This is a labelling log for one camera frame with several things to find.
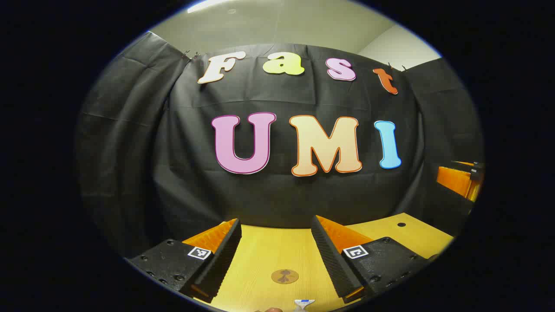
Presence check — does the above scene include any yellow wooden desktop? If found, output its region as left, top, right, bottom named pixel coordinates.
left=193, top=212, right=455, bottom=312

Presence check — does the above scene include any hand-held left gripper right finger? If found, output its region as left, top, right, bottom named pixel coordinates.
left=310, top=215, right=434, bottom=304

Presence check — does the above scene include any round brown coaster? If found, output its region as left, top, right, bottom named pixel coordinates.
left=271, top=269, right=300, bottom=285

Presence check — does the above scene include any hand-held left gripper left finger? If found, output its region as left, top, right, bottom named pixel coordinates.
left=126, top=218, right=242, bottom=304

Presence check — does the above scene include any black backdrop cloth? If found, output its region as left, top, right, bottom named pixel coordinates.
left=74, top=31, right=485, bottom=260

